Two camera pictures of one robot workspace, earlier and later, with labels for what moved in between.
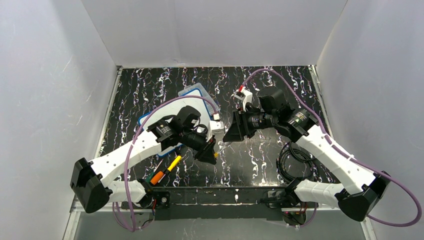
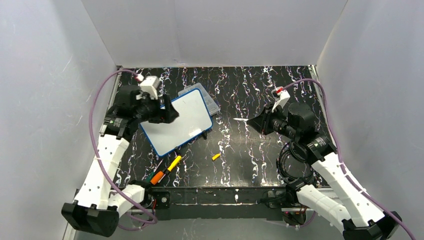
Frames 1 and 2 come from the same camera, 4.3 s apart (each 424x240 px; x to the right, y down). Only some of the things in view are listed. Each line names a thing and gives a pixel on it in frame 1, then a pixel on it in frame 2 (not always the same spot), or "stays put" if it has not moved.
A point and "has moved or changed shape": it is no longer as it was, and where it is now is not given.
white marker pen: (223, 148) has moved or changed shape
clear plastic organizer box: (205, 94) stays put
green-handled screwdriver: (150, 177) stays put
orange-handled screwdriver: (156, 178) stays put
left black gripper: (204, 150) → (160, 109)
